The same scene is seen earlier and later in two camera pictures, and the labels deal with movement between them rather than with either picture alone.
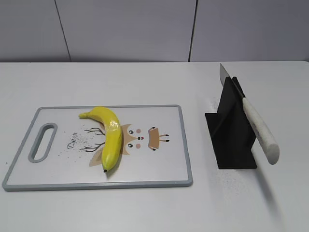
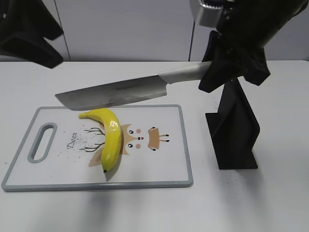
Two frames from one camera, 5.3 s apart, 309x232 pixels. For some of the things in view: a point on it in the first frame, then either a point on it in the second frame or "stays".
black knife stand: x=231 y=134 stays
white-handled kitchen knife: x=267 y=144 → x=79 y=100
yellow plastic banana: x=111 y=146 stays
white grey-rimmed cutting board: x=62 y=151 stays
